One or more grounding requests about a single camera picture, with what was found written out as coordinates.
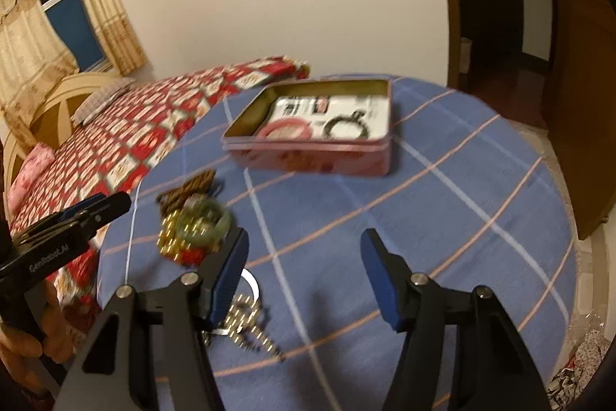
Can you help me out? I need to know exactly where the gold bead necklace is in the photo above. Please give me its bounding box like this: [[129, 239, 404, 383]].
[[156, 213, 218, 267]]

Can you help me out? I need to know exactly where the white pearl necklace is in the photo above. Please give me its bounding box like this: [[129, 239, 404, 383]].
[[201, 292, 285, 363]]

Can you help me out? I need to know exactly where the green jade bangle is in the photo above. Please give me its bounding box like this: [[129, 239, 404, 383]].
[[176, 195, 233, 248]]

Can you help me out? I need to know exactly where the silver bangle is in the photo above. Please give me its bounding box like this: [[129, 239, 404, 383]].
[[203, 268, 261, 337]]

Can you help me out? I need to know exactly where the brown bead bracelet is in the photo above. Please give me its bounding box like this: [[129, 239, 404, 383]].
[[154, 169, 226, 217]]

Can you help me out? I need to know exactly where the pink bangle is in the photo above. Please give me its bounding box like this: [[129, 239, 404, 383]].
[[256, 118, 312, 141]]

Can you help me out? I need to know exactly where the dark wooden bead bracelet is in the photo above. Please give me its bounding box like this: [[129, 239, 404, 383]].
[[322, 109, 372, 141]]

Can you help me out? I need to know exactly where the left human hand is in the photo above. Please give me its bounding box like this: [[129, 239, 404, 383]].
[[0, 277, 80, 394]]

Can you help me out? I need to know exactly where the red patterned bedspread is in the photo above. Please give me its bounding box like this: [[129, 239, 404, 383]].
[[6, 56, 311, 335]]

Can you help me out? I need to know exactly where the pink pillow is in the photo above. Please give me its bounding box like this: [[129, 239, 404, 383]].
[[7, 143, 55, 217]]

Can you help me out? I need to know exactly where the patterned plastic bag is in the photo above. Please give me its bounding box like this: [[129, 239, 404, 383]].
[[547, 311, 611, 410]]

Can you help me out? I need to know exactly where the cream wooden headboard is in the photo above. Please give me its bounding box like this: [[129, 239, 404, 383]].
[[1, 71, 119, 187]]

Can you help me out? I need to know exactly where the striped pillow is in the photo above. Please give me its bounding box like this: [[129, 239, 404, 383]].
[[71, 77, 135, 126]]

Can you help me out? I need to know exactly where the beige curtain left panel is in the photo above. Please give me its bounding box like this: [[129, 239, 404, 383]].
[[1, 0, 78, 152]]

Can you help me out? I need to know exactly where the beige curtain panel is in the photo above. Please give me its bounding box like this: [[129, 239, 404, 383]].
[[82, 0, 147, 76], [1, 0, 78, 152]]

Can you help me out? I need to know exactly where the beige curtain right panel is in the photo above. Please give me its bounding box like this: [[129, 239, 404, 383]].
[[82, 0, 147, 76]]

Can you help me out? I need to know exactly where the blue plaid tablecloth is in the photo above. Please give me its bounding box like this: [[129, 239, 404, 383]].
[[97, 78, 576, 410]]

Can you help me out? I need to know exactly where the dark window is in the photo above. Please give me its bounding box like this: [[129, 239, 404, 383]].
[[41, 0, 110, 72]]

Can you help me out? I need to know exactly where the brown wooden door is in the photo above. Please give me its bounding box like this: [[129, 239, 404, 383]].
[[543, 0, 615, 239]]

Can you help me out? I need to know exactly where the pink metal tin box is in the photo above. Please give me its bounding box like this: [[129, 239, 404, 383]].
[[223, 78, 393, 176]]

